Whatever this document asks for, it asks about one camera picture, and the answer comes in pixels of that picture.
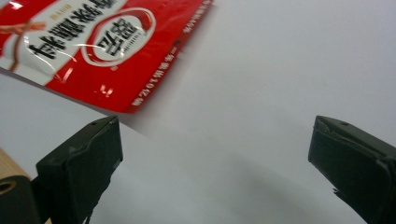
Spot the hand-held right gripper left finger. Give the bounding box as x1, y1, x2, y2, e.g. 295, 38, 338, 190
35, 115, 124, 224

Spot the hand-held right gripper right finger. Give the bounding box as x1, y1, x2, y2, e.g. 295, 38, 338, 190
307, 115, 396, 224

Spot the red and white snack packet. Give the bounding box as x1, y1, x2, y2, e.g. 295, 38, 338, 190
0, 0, 215, 115

